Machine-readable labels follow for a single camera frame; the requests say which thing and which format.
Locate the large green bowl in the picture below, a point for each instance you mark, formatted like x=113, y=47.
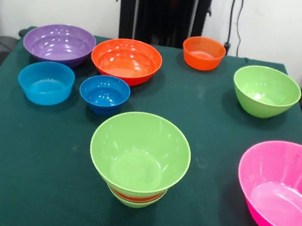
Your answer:
x=266, y=90
x=139, y=156

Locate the small dark blue bowl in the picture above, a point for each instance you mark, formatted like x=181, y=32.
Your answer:
x=104, y=95

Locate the large orange bowl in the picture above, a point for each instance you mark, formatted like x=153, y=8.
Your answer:
x=125, y=61

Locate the small translucent orange bowl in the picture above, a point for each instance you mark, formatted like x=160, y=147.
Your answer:
x=204, y=55
x=134, y=198

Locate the small green bowl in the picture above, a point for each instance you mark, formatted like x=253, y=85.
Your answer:
x=132, y=203

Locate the purple bowl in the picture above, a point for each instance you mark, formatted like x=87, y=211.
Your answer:
x=59, y=46

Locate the light blue translucent bowl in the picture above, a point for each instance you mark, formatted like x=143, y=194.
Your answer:
x=45, y=87

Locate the dark green table cloth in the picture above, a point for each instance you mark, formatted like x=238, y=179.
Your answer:
x=21, y=156

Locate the large pink bowl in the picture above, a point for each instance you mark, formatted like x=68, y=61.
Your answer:
x=278, y=187

